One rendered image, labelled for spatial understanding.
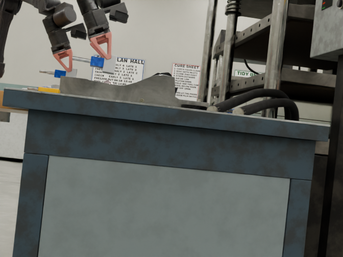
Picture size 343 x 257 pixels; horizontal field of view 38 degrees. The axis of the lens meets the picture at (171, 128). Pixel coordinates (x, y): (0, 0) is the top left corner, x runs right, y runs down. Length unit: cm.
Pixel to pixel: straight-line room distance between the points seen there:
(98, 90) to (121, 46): 744
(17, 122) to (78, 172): 740
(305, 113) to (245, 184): 133
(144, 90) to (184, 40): 740
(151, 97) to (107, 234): 70
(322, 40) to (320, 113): 68
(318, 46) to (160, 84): 58
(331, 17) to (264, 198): 86
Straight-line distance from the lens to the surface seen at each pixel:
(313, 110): 244
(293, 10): 205
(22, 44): 946
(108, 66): 155
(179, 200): 110
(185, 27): 911
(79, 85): 167
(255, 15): 310
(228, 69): 265
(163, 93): 169
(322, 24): 187
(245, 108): 137
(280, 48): 194
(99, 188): 107
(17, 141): 846
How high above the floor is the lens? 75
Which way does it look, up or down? level
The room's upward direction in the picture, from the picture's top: 6 degrees clockwise
